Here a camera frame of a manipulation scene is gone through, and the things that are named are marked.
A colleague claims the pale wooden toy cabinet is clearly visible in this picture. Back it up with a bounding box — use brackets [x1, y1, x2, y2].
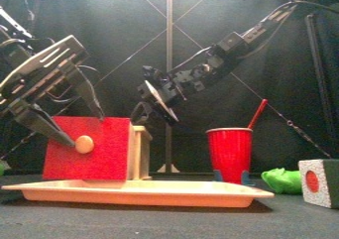
[130, 125, 154, 181]

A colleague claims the orange white small object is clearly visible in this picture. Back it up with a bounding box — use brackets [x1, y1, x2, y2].
[41, 115, 135, 181]

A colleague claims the red straw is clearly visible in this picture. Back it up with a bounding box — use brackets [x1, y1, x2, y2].
[247, 98, 270, 131]

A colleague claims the red plastic cup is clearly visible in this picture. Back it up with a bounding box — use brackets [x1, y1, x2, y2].
[206, 127, 255, 185]

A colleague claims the beige plastic tray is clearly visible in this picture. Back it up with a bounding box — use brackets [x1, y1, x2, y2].
[1, 179, 275, 208]

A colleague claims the blue cup holder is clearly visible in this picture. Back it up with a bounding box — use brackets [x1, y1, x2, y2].
[214, 169, 255, 186]

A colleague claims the black rectangular block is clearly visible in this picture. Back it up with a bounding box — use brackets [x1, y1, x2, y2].
[298, 159, 339, 209]

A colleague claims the grey vertical frame pole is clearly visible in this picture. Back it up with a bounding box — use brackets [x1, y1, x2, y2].
[156, 0, 182, 175]

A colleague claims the black frame side post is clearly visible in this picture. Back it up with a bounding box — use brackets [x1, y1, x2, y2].
[303, 13, 336, 156]

